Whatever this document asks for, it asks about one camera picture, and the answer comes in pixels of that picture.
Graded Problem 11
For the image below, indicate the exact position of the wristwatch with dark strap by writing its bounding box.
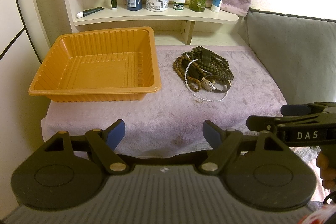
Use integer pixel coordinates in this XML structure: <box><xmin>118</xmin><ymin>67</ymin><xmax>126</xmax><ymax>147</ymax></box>
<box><xmin>201</xmin><ymin>75</ymin><xmax>231</xmax><ymax>93</ymax></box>

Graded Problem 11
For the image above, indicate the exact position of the brown wooden bead necklace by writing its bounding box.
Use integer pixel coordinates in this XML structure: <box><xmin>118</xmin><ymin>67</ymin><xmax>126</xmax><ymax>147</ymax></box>
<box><xmin>172</xmin><ymin>53</ymin><xmax>204</xmax><ymax>92</ymax></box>

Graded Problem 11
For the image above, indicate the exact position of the orange plastic tray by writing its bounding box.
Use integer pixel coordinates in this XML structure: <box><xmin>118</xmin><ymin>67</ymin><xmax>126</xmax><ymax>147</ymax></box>
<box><xmin>29</xmin><ymin>27</ymin><xmax>161</xmax><ymax>102</ymax></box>

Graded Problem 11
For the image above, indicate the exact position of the dark green bead necklace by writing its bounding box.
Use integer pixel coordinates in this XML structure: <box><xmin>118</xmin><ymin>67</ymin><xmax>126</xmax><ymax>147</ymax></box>
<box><xmin>188</xmin><ymin>45</ymin><xmax>235</xmax><ymax>81</ymax></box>

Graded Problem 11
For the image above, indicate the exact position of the white pearl necklace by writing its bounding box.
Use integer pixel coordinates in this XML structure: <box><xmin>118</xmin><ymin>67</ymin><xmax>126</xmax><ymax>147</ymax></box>
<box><xmin>184</xmin><ymin>53</ymin><xmax>229</xmax><ymax>103</ymax></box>

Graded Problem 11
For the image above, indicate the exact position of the person's right hand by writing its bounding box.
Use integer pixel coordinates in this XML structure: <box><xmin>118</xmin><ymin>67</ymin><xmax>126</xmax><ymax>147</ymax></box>
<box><xmin>316</xmin><ymin>152</ymin><xmax>336</xmax><ymax>190</ymax></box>

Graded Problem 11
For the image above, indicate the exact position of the grey cushion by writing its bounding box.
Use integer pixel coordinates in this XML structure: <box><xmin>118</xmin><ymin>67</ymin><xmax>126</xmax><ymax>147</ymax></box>
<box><xmin>245</xmin><ymin>9</ymin><xmax>335</xmax><ymax>104</ymax></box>

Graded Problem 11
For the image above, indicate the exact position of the dark green small tube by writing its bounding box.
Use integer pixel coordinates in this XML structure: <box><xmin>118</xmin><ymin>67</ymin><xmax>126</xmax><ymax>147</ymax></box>
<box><xmin>76</xmin><ymin>7</ymin><xmax>104</xmax><ymax>18</ymax></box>

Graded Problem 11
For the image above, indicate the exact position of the small green label jar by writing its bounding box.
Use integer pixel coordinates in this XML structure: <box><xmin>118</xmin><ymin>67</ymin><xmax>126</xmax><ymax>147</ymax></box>
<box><xmin>173</xmin><ymin>0</ymin><xmax>185</xmax><ymax>11</ymax></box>

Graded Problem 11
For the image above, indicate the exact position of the cream wooden shelf unit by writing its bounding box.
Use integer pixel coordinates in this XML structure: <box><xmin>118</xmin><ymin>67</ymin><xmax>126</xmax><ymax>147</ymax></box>
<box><xmin>36</xmin><ymin>0</ymin><xmax>243</xmax><ymax>43</ymax></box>

